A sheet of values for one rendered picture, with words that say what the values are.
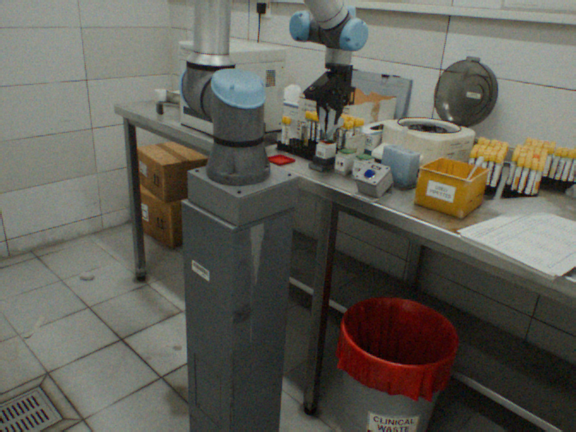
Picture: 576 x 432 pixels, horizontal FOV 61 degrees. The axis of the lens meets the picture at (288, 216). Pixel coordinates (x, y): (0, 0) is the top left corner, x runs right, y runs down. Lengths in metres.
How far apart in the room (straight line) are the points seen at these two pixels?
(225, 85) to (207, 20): 0.18
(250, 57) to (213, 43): 0.55
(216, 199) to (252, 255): 0.16
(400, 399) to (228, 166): 0.84
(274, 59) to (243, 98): 0.75
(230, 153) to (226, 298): 0.35
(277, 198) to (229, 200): 0.12
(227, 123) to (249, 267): 0.34
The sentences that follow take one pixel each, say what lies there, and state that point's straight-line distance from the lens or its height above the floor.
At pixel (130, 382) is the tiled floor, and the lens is 2.02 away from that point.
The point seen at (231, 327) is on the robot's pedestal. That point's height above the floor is 0.61.
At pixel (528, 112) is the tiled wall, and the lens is 1.79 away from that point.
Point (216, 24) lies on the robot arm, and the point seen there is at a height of 1.28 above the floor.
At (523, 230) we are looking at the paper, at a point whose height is 0.89.
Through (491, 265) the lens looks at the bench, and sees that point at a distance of 1.17.
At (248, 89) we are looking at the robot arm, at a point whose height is 1.16.
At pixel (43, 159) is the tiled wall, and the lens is 2.88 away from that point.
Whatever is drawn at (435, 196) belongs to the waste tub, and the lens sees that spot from 1.28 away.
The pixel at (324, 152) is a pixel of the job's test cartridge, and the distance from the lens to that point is 1.47.
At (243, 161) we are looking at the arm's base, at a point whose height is 1.00.
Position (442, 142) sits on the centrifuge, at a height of 0.98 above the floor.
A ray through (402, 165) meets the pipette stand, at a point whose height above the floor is 0.94.
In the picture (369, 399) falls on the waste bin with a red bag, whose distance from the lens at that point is 1.57.
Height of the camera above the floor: 1.35
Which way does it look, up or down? 24 degrees down
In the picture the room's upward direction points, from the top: 4 degrees clockwise
